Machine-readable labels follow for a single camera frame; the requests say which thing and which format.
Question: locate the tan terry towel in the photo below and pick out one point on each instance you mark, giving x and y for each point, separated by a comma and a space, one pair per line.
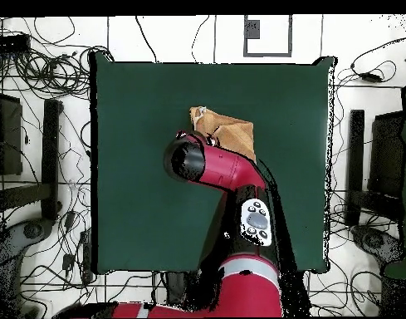
235, 133

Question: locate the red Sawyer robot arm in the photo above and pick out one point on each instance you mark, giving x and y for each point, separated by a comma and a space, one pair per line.
229, 166

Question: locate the dark green table cloth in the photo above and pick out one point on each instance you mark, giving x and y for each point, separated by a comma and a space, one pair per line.
139, 99

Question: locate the small black power adapter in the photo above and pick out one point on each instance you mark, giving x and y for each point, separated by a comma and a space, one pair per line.
68, 262
69, 220

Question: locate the black metal stand base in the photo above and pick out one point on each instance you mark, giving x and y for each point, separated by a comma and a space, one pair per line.
354, 159
49, 159

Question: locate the long black power strip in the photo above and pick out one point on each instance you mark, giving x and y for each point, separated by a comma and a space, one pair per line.
86, 256

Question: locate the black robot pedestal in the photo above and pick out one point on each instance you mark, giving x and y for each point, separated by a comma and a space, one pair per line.
176, 289

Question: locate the dark wheeled stand foot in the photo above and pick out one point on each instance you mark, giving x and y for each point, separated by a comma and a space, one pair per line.
375, 242
13, 242

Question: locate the grey square floor frame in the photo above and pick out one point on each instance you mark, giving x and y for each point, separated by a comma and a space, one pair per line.
269, 55

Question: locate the black flat panel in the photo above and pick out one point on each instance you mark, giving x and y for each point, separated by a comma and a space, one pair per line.
387, 156
10, 133

